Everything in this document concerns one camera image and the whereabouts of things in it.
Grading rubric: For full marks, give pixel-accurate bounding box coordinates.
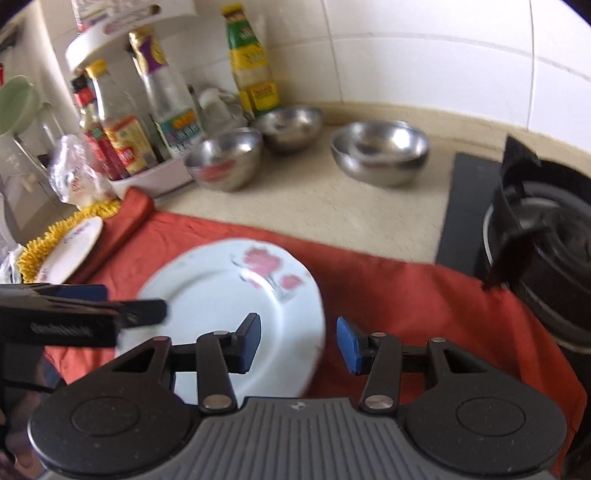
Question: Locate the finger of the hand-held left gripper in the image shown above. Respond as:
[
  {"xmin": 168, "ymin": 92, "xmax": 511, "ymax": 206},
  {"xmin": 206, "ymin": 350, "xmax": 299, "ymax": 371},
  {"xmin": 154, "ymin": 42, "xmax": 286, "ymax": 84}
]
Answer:
[
  {"xmin": 0, "ymin": 283, "xmax": 110, "ymax": 308},
  {"xmin": 104, "ymin": 298, "xmax": 168, "ymax": 329}
]

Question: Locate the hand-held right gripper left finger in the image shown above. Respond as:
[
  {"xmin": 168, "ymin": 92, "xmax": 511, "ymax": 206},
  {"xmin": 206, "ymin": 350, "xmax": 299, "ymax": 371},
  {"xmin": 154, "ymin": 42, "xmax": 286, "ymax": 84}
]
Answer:
[{"xmin": 111, "ymin": 313, "xmax": 262, "ymax": 413}]

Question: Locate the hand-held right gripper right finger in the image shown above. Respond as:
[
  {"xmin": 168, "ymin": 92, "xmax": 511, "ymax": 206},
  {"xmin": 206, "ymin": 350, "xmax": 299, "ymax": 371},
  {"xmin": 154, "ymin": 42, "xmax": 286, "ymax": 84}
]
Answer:
[{"xmin": 336, "ymin": 316, "xmax": 488, "ymax": 413}]

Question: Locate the small white plate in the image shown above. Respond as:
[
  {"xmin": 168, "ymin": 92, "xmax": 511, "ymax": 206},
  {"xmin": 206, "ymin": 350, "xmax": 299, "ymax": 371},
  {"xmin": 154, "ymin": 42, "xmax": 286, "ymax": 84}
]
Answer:
[{"xmin": 34, "ymin": 216, "xmax": 105, "ymax": 284}]

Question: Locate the large white floral plate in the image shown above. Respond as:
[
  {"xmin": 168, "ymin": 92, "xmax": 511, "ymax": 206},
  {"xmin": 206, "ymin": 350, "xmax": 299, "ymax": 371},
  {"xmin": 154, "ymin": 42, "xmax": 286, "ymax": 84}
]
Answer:
[{"xmin": 115, "ymin": 237, "xmax": 327, "ymax": 400}]

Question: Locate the large stainless steel bowl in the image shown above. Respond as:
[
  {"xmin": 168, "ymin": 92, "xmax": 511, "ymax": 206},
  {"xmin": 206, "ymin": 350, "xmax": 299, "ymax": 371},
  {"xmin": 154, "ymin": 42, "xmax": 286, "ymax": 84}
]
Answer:
[{"xmin": 329, "ymin": 120, "xmax": 431, "ymax": 188}]

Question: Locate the red cloth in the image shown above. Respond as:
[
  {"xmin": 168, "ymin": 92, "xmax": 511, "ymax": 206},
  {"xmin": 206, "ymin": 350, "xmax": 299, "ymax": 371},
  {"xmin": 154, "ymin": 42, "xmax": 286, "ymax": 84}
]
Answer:
[{"xmin": 44, "ymin": 187, "xmax": 588, "ymax": 476}]

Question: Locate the white plastic bag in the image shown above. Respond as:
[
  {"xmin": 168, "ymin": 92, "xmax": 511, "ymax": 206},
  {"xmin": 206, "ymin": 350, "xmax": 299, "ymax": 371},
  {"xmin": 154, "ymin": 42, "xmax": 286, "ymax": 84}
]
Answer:
[{"xmin": 0, "ymin": 244, "xmax": 25, "ymax": 285}]

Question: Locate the yellow chenille mat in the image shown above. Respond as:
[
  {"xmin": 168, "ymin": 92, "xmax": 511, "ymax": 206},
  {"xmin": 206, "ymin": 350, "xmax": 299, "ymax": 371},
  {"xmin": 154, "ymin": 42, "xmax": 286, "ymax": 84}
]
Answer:
[{"xmin": 17, "ymin": 199, "xmax": 123, "ymax": 284}]

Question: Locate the clear plastic bag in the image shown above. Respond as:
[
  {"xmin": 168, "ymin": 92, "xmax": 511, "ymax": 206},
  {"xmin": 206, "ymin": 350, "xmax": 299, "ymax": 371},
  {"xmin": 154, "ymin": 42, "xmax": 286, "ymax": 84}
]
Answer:
[{"xmin": 48, "ymin": 134, "xmax": 117, "ymax": 206}]

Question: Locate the clear plastic container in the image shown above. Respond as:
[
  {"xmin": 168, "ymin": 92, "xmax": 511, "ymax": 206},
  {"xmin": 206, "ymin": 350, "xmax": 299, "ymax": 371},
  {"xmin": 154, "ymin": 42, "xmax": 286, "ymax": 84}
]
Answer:
[{"xmin": 0, "ymin": 104, "xmax": 62, "ymax": 222}]

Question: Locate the dark red-label sauce bottle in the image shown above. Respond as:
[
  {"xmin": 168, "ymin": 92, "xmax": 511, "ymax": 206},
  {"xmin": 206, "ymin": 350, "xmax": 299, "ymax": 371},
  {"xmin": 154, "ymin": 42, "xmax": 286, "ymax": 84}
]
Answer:
[{"xmin": 71, "ymin": 76, "xmax": 131, "ymax": 182}]

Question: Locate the yellow-capped red-label sauce bottle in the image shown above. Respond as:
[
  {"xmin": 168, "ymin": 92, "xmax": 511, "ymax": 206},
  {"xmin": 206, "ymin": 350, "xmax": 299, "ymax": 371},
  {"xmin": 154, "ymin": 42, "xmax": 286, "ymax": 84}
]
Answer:
[{"xmin": 85, "ymin": 59, "xmax": 158, "ymax": 177}]

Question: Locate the black glass gas stove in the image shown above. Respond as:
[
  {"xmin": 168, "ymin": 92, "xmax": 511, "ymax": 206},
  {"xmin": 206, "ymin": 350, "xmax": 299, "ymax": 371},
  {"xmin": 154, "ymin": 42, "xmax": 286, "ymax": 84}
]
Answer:
[{"xmin": 435, "ymin": 152, "xmax": 591, "ymax": 356}]

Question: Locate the purple-necked green-label clear bottle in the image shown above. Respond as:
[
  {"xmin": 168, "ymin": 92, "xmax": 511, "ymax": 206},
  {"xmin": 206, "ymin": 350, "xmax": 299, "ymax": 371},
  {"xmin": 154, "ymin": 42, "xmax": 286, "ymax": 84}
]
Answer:
[{"xmin": 128, "ymin": 27, "xmax": 206, "ymax": 160}]

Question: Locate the pale green bowl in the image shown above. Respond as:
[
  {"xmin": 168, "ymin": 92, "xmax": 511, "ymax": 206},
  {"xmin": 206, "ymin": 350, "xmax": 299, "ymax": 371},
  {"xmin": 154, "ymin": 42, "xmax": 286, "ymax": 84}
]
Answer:
[{"xmin": 0, "ymin": 76, "xmax": 42, "ymax": 137}]

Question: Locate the white plastic cup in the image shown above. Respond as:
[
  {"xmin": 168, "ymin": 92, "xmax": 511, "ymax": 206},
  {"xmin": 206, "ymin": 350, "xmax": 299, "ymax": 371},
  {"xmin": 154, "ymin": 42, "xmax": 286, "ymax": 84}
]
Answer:
[{"xmin": 196, "ymin": 86, "xmax": 250, "ymax": 127}]

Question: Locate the gas stove burner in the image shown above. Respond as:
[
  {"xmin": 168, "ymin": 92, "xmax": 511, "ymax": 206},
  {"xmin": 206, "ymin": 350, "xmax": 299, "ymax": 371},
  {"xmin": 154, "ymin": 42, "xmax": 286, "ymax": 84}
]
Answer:
[{"xmin": 481, "ymin": 179, "xmax": 591, "ymax": 356}]

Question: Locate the black iron pot support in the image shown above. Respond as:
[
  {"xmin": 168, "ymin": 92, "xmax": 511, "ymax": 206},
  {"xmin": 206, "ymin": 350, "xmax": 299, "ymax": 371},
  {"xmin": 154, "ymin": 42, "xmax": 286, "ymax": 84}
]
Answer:
[{"xmin": 482, "ymin": 135, "xmax": 591, "ymax": 291}]

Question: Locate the white two-tier condiment rack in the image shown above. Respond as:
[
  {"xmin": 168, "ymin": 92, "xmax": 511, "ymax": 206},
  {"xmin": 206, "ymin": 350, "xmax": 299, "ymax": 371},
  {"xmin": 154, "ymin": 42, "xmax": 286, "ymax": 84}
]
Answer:
[{"xmin": 64, "ymin": 0, "xmax": 200, "ymax": 200}]

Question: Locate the green yellow label sauce bottle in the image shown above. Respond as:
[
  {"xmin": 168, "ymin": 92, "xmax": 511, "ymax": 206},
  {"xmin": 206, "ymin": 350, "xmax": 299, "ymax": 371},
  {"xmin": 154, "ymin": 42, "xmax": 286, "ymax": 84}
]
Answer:
[{"xmin": 221, "ymin": 4, "xmax": 282, "ymax": 119}]

